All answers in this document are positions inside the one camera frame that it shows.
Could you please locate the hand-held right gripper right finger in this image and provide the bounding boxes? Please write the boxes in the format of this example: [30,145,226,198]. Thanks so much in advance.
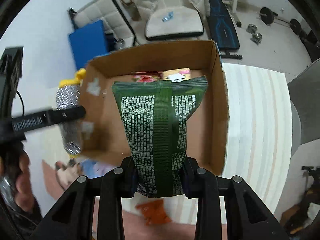
[182,156,283,240]

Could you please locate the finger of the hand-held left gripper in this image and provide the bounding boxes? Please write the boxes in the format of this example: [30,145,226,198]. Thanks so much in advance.
[11,106,87,133]

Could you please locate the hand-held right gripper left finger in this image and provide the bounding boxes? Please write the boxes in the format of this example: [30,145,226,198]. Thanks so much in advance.
[30,157,137,240]

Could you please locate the silver packet with yellow ends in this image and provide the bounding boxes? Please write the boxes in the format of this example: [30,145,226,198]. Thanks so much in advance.
[55,69,87,158]

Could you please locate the green printed packet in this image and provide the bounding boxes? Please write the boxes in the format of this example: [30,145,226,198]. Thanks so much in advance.
[111,76,209,198]

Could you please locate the cardboard box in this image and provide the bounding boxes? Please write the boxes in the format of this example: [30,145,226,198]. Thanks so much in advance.
[79,40,231,177]

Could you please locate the person's left hand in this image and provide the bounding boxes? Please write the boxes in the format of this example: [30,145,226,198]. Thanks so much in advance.
[14,152,36,213]

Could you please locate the orange packet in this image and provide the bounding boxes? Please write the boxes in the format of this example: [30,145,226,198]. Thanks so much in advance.
[135,200,173,226]

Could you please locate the black stand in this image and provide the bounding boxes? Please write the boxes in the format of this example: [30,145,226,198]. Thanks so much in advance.
[0,46,24,121]

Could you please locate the pastel packets on table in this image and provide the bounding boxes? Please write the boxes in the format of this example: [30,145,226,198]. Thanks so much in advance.
[41,158,121,207]

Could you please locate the blue mat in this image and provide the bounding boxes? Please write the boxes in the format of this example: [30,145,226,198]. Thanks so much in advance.
[68,19,111,68]

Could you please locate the red packet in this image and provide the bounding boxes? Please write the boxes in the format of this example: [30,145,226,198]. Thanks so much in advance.
[132,71,163,83]

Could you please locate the grey chair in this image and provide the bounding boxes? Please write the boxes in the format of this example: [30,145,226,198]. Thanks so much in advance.
[287,58,320,146]

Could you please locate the beige seat cushion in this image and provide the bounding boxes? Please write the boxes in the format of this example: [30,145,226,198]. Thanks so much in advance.
[145,6,205,41]

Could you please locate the blue weight bench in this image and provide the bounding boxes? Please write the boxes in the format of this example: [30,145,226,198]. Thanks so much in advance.
[207,0,243,60]

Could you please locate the small blue wrappers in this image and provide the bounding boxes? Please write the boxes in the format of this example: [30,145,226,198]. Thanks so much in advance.
[161,11,175,23]

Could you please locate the chrome dumbbells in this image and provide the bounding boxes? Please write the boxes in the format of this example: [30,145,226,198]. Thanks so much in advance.
[246,23,263,45]

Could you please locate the black barbell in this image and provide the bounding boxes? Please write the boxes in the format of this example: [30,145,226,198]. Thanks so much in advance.
[259,6,302,35]

